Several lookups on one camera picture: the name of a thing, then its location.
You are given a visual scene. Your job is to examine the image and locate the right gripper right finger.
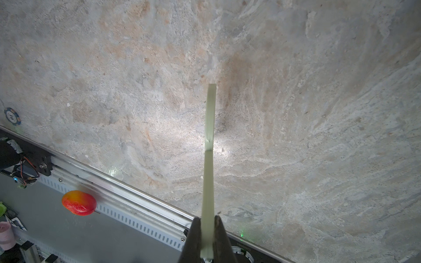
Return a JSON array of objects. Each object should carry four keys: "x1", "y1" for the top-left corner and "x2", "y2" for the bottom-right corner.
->
[{"x1": 213, "y1": 215, "x2": 237, "y2": 263}]

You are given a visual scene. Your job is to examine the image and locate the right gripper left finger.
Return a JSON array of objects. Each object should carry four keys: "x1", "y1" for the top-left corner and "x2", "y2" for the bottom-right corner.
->
[{"x1": 178, "y1": 217, "x2": 201, "y2": 263}]

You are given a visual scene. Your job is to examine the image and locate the green white hand brush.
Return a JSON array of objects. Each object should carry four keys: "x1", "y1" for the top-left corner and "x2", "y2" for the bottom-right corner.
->
[{"x1": 200, "y1": 84, "x2": 217, "y2": 261}]

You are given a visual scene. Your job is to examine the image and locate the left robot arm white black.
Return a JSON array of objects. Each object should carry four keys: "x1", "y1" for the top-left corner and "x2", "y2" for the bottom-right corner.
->
[{"x1": 0, "y1": 137, "x2": 24, "y2": 170}]

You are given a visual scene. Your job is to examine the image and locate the red yellow mango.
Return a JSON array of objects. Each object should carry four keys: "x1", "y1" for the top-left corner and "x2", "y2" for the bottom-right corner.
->
[{"x1": 61, "y1": 190, "x2": 97, "y2": 216}]

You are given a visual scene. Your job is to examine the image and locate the left circuit board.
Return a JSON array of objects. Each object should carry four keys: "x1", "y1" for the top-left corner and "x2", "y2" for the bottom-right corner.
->
[{"x1": 12, "y1": 172, "x2": 37, "y2": 189}]

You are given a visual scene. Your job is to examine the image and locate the pink cup off table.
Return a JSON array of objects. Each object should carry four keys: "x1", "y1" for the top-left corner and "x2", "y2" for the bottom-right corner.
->
[{"x1": 0, "y1": 221, "x2": 16, "y2": 251}]

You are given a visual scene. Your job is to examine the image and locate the green cylinder off table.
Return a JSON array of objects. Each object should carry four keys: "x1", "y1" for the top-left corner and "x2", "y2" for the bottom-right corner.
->
[{"x1": 0, "y1": 202, "x2": 7, "y2": 217}]

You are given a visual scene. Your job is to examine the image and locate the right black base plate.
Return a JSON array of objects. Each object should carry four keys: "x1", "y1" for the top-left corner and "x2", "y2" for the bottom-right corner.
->
[{"x1": 185, "y1": 231, "x2": 293, "y2": 263}]

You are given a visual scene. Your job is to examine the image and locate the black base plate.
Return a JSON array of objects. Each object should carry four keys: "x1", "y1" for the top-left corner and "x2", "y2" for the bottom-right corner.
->
[
  {"x1": 185, "y1": 231, "x2": 293, "y2": 263},
  {"x1": 1, "y1": 130, "x2": 53, "y2": 176}
]

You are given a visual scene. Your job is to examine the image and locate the aluminium rail frame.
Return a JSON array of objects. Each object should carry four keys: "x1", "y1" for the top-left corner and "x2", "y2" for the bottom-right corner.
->
[{"x1": 0, "y1": 124, "x2": 297, "y2": 263}]

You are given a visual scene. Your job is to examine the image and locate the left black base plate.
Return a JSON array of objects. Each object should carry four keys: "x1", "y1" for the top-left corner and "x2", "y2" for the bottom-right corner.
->
[{"x1": 1, "y1": 130, "x2": 53, "y2": 176}]

